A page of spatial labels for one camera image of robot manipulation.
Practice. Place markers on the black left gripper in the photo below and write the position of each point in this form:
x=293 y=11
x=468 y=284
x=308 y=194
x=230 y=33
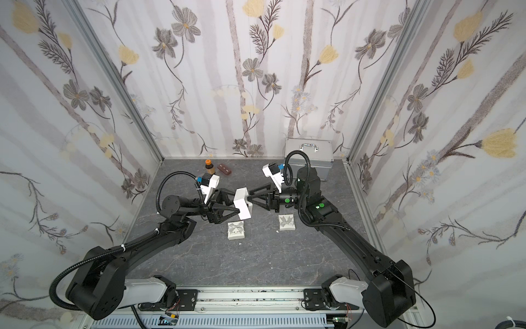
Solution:
x=214 y=205

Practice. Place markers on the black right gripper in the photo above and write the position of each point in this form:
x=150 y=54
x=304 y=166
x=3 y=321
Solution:
x=277 y=199

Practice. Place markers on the white bow jewelry box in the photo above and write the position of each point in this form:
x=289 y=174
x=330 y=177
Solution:
x=236 y=230
x=245 y=209

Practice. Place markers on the white jewelry box lid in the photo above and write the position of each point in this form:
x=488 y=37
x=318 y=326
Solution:
x=286 y=222
x=240 y=197

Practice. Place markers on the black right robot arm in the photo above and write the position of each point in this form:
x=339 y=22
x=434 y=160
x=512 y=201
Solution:
x=387 y=290

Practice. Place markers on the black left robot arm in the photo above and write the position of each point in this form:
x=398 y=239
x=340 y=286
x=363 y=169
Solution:
x=96 y=285

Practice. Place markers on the small dark red box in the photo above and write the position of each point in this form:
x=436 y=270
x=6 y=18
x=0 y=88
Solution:
x=224 y=169

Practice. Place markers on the brown bottle orange cap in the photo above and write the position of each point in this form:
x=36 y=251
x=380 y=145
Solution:
x=210 y=168

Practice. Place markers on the silver aluminium first aid case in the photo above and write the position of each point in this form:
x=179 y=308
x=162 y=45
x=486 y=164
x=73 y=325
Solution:
x=318 y=151

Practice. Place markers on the small green circuit board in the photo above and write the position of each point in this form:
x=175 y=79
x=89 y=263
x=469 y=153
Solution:
x=168 y=320

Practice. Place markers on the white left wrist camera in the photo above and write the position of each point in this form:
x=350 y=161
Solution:
x=207 y=184

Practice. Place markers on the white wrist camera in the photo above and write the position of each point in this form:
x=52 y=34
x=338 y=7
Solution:
x=207 y=184
x=274 y=171

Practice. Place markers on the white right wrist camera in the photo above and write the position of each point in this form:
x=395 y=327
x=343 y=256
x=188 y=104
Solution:
x=274 y=171

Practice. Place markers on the aluminium mounting rail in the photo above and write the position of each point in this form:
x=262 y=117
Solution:
x=269 y=300

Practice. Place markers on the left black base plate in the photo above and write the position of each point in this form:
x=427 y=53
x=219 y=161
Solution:
x=173 y=300

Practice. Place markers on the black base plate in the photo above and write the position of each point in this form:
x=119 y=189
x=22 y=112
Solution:
x=322 y=300
x=173 y=300

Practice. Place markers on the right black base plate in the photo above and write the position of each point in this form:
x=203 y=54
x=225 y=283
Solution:
x=322 y=300

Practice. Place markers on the white slotted cable duct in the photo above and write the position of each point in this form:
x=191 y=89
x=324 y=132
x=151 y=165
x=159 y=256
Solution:
x=243 y=321

